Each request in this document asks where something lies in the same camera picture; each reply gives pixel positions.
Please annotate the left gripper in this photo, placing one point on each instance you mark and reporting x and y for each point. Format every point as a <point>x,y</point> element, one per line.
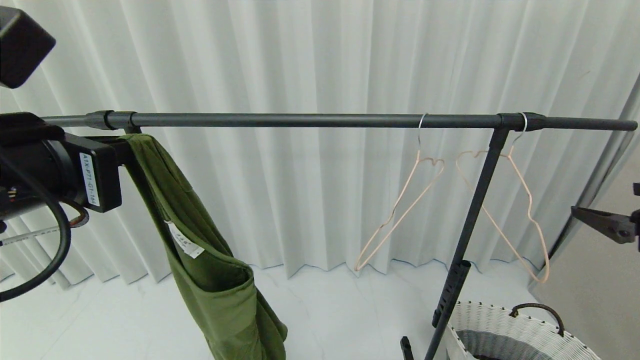
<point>100,200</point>

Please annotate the olive green printed T-shirt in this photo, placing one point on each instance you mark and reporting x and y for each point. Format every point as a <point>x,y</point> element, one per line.
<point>215,280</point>

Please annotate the pink clothes hanger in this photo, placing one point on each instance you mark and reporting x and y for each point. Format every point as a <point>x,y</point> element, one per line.
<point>419,131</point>
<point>523,125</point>

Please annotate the black clothes rack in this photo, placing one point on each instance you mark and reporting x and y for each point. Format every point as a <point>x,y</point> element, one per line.
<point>300,120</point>

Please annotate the white laundry basket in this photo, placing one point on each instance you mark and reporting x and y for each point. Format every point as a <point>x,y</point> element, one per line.
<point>500,325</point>

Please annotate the white curtain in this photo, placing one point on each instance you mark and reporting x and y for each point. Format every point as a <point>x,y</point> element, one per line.
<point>300,50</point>

